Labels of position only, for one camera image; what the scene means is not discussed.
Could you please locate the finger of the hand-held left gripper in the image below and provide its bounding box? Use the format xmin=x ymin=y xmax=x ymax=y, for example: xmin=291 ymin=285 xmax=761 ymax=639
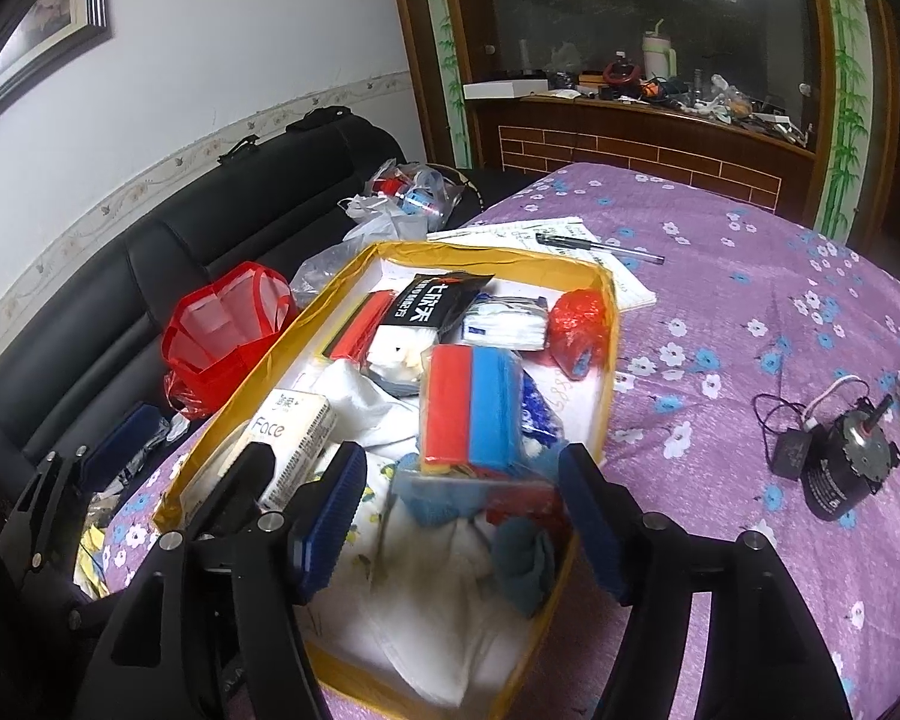
xmin=0 ymin=401 xmax=162 ymax=608
xmin=184 ymin=441 xmax=278 ymax=541

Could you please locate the red plastic bag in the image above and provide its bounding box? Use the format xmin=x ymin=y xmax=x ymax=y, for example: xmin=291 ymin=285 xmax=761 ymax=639
xmin=484 ymin=484 xmax=563 ymax=530
xmin=547 ymin=289 xmax=608 ymax=380

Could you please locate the black leather sofa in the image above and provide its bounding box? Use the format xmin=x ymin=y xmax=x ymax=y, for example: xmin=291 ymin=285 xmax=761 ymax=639
xmin=0 ymin=116 xmax=496 ymax=601

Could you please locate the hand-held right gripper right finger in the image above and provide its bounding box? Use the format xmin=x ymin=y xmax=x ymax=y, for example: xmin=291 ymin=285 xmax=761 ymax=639
xmin=557 ymin=444 xmax=856 ymax=720

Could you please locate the purple floral tablecloth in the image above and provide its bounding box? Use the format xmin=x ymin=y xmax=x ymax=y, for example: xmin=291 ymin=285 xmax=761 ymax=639
xmin=105 ymin=161 xmax=900 ymax=720

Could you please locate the flat red packet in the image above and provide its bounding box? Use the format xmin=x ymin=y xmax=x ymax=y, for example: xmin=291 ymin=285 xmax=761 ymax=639
xmin=328 ymin=291 xmax=395 ymax=361

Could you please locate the flat white box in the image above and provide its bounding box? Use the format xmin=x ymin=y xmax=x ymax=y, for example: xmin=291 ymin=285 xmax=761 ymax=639
xmin=463 ymin=77 xmax=550 ymax=101

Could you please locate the black electric motor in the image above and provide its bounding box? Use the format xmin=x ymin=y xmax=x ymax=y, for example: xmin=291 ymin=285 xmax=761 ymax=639
xmin=799 ymin=394 xmax=900 ymax=522

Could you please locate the red mesh basket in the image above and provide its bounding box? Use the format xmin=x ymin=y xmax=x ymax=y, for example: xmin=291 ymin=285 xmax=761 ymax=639
xmin=161 ymin=261 xmax=297 ymax=421

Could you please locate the wooden glass cabinet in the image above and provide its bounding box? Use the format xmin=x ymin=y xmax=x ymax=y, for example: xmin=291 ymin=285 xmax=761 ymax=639
xmin=386 ymin=0 xmax=900 ymax=241

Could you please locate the lined paper notebook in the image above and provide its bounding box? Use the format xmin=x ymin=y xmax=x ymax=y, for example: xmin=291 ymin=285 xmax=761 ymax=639
xmin=427 ymin=214 xmax=657 ymax=312

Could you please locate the white tissue pack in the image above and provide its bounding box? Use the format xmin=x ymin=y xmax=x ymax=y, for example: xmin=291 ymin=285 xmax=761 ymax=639
xmin=251 ymin=388 xmax=338 ymax=511

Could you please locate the white fabric bundle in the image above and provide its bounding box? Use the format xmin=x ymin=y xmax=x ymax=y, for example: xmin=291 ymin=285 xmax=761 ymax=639
xmin=364 ymin=322 xmax=428 ymax=395

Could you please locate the blue cloth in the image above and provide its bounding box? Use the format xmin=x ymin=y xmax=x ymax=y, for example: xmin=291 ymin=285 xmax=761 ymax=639
xmin=390 ymin=469 xmax=571 ymax=620

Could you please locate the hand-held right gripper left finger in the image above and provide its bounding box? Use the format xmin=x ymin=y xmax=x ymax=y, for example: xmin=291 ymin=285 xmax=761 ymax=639
xmin=67 ymin=441 xmax=368 ymax=720

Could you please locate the red and blue sponge pack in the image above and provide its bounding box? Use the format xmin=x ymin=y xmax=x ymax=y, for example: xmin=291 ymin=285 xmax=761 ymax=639
xmin=420 ymin=345 xmax=526 ymax=477

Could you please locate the framed wall picture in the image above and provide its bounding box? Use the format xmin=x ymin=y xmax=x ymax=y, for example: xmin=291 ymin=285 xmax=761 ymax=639
xmin=0 ymin=0 xmax=113 ymax=136

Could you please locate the white cloth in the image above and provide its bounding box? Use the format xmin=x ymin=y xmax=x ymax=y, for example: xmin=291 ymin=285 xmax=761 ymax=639
xmin=322 ymin=360 xmax=436 ymax=458

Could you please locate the clutter of small items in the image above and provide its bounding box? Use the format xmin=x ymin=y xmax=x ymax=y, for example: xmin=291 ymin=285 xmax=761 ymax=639
xmin=551 ymin=52 xmax=815 ymax=147

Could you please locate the clear ballpoint pen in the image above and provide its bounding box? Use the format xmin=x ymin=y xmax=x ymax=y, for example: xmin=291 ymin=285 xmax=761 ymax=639
xmin=536 ymin=232 xmax=667 ymax=267

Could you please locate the yellow taped cardboard box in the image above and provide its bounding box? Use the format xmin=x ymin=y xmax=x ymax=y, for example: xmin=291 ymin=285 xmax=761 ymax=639
xmin=154 ymin=240 xmax=623 ymax=720

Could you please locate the white pack with blue label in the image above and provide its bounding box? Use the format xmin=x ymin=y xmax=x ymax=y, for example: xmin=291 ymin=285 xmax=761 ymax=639
xmin=439 ymin=296 xmax=552 ymax=353

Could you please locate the white thermos cup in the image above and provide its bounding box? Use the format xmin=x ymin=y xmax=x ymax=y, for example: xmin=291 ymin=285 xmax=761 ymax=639
xmin=641 ymin=19 xmax=680 ymax=80

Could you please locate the black printed packet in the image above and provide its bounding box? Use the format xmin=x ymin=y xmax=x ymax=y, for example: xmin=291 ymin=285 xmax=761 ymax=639
xmin=379 ymin=270 xmax=496 ymax=338

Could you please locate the clear plastic bag of bottles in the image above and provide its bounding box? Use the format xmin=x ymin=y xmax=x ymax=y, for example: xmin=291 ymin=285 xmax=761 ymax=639
xmin=337 ymin=157 xmax=462 ymax=241

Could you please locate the grey plastic bag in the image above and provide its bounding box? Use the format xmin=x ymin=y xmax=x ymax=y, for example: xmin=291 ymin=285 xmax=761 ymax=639
xmin=289 ymin=240 xmax=368 ymax=308

